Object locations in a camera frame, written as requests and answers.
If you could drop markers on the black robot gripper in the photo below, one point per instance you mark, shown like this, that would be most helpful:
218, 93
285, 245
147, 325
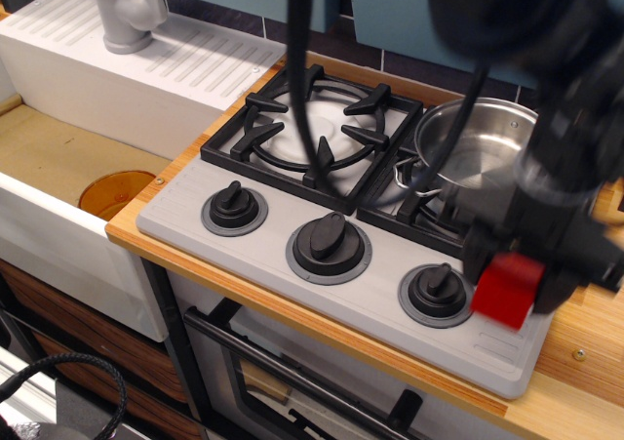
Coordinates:
571, 245

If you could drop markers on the red wooden cube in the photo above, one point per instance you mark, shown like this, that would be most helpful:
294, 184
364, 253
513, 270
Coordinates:
507, 288

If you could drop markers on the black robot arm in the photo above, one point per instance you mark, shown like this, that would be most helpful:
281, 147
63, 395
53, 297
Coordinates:
574, 51

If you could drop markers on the black right stove knob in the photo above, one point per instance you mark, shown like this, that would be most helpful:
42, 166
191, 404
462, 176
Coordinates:
436, 296

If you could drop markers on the black stove knob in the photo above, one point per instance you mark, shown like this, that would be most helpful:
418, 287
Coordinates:
329, 251
234, 211
436, 296

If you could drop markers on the stainless steel pan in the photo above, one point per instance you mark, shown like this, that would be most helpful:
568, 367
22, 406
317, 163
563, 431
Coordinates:
484, 155

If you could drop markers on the grey toy stove top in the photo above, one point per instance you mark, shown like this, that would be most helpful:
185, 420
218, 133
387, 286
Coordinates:
479, 350

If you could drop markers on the black middle stove knob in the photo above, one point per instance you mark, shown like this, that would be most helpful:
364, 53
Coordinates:
329, 251

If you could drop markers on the black left stove knob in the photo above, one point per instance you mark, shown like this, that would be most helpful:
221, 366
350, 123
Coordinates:
234, 211

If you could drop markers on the black right burner grate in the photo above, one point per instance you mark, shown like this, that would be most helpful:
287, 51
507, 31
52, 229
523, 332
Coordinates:
423, 220

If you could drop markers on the black burner grate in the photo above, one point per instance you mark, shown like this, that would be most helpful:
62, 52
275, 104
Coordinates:
423, 220
353, 128

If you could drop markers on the black left burner grate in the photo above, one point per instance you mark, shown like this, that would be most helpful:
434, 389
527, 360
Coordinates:
353, 128

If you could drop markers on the toy oven door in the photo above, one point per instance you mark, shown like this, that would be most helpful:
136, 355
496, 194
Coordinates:
283, 412

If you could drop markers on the orange plastic plate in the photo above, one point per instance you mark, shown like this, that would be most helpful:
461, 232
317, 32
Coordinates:
108, 195

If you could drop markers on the wooden drawer front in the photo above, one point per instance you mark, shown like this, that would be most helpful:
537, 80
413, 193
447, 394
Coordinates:
43, 321

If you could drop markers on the grey toy faucet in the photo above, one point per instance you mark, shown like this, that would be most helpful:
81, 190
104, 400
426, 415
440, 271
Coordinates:
128, 24

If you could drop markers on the white toy sink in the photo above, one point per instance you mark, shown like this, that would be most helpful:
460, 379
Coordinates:
72, 112

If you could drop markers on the black oven door handle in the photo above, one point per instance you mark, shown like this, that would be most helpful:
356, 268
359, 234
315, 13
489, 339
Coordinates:
215, 326

